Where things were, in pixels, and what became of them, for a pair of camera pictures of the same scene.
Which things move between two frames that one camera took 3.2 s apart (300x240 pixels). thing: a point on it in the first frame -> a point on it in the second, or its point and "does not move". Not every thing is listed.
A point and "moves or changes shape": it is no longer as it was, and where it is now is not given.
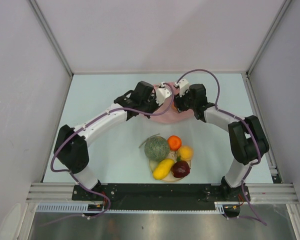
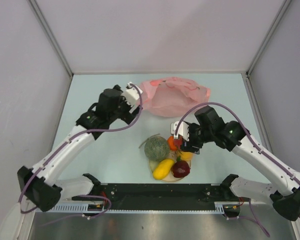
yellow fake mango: (162, 168) does not move
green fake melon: (156, 148) does not move
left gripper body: (150, 105) -> (122, 112)
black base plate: (157, 196) does not move
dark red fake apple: (181, 169) does not move
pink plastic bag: (172, 115) moves or changes shape
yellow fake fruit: (186, 153) does not move
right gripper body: (185, 102) -> (196, 139)
